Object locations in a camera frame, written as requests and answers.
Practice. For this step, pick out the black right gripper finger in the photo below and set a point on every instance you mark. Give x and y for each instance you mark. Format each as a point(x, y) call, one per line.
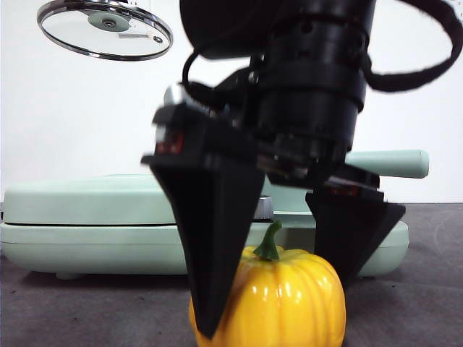
point(213, 235)
point(347, 235)

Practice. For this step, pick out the yellow toy pumpkin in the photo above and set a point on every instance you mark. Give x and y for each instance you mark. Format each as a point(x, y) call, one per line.
point(289, 300)

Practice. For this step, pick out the glass pot lid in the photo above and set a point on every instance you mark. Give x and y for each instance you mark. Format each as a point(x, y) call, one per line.
point(108, 23)

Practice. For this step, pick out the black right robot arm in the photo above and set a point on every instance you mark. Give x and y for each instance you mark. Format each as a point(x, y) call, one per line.
point(289, 36)

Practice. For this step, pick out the silver control knob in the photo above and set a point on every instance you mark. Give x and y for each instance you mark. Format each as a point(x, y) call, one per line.
point(264, 207)

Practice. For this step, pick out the mint green cooker base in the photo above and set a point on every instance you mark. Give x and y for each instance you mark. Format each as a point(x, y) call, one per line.
point(90, 246)

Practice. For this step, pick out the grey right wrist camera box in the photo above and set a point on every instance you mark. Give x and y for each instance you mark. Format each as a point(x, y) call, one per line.
point(173, 94)

